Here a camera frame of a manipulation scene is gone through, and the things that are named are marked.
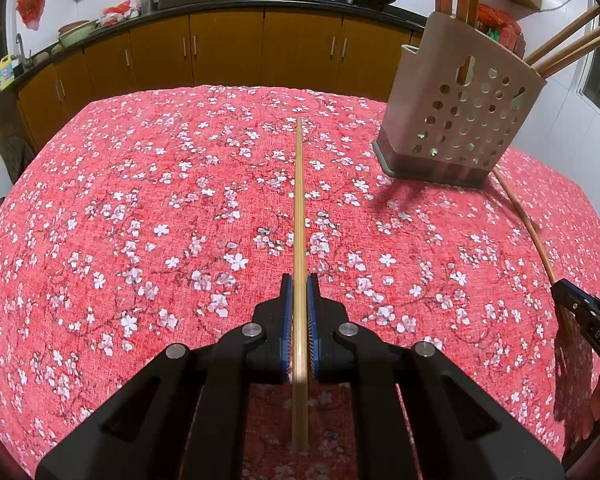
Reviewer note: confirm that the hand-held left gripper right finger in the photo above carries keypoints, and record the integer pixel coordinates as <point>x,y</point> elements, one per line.
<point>313,325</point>

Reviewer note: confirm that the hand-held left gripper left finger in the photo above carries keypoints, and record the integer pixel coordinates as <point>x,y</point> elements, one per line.
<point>286,325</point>

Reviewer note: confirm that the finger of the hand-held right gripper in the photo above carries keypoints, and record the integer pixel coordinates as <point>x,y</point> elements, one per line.
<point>595,325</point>

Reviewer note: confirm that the beige perforated chopstick holder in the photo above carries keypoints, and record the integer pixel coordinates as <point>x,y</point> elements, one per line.
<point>415,75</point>

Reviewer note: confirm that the red floral tablecloth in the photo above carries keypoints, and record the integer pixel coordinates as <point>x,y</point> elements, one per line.
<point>155,210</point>

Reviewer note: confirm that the orange kitchen base cabinets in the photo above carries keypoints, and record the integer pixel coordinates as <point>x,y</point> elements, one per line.
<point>230,50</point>

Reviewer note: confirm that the red plastic bag on counter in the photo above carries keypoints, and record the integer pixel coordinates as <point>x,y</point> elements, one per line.
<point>502,27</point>

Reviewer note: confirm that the black kitchen countertop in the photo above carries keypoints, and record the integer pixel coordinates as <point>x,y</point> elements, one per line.
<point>280,2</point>

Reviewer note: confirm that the red and white bag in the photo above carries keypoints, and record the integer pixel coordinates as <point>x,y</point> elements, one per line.
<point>116,12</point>

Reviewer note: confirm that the green bowl on counter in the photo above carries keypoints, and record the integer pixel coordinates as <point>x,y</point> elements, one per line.
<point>77,34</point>

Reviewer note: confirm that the yellow blue detergent bottle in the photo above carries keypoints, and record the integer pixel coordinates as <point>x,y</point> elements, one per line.
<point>3,75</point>

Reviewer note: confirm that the metal faucet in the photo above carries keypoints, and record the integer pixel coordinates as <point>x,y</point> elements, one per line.
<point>22,52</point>

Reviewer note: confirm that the red bag on wall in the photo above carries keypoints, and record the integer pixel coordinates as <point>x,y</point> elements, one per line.
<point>31,5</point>

